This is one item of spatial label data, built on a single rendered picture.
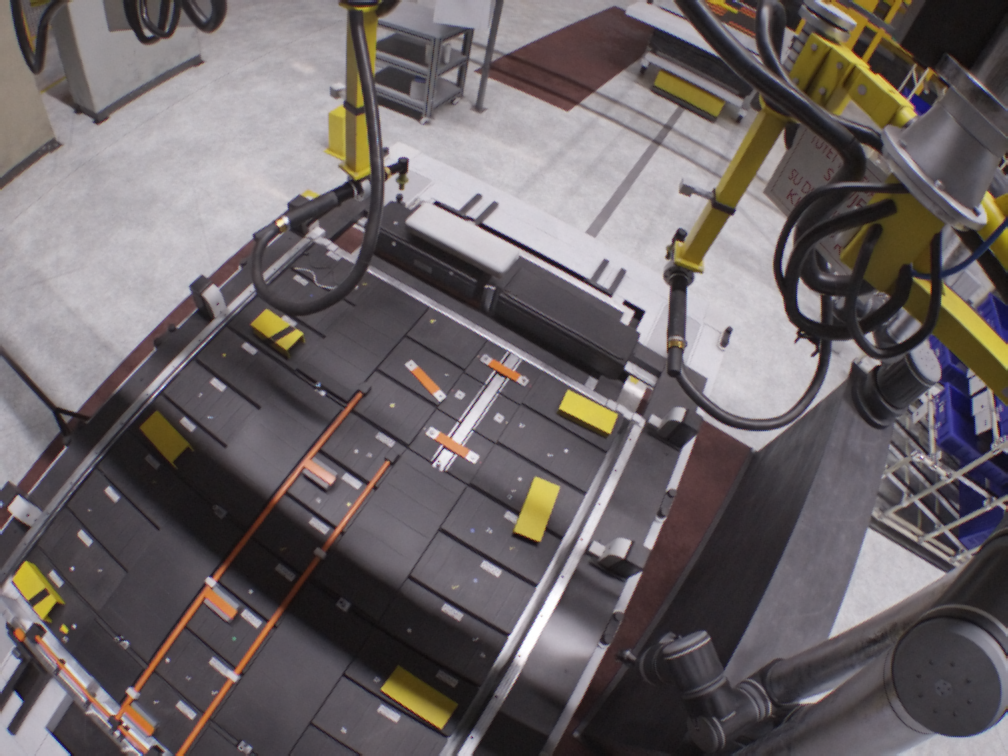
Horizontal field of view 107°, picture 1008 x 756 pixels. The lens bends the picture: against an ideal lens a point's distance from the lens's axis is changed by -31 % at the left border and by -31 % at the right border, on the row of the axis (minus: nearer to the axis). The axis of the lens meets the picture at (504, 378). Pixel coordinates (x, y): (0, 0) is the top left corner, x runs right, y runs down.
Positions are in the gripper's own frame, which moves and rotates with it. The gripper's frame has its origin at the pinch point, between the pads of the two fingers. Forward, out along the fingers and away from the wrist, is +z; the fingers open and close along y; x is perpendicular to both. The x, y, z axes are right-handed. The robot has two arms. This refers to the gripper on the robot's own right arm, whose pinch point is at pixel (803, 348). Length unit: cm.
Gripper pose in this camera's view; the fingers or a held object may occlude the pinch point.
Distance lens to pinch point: 240.1
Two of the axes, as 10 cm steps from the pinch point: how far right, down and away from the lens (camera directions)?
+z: -1.8, 5.2, 8.4
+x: 6.2, -6.0, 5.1
